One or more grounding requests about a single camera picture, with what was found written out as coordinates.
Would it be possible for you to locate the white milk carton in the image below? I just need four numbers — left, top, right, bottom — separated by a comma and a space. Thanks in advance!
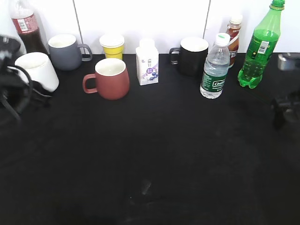
135, 38, 159, 86

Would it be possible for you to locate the green soda bottle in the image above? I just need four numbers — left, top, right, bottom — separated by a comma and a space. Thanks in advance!
238, 0, 285, 89

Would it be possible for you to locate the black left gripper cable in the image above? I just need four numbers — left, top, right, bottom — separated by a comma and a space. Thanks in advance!
0, 66, 34, 126

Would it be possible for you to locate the grey ceramic mug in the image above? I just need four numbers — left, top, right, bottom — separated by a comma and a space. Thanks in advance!
48, 34, 92, 71

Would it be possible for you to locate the brown tea drink bottle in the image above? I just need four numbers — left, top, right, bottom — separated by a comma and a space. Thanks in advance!
226, 14, 243, 68

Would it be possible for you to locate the black ceramic mug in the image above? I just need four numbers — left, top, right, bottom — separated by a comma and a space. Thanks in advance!
169, 37, 209, 79

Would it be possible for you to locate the cola bottle red label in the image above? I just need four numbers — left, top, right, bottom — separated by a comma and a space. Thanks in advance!
8, 0, 48, 54

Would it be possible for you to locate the yellow paper cup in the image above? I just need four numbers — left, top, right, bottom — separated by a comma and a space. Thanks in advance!
99, 34, 125, 60

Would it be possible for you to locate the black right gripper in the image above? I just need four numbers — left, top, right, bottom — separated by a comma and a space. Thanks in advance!
271, 52, 300, 129

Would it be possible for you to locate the white ceramic mug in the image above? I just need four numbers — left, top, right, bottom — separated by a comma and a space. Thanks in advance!
15, 52, 59, 92

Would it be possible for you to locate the clear water bottle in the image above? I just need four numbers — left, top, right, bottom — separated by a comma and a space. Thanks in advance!
200, 33, 230, 99

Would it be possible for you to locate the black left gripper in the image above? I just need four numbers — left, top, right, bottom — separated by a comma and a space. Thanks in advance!
0, 35, 52, 117

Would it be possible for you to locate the red ceramic mug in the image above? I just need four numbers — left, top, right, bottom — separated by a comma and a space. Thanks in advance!
82, 58, 130, 100

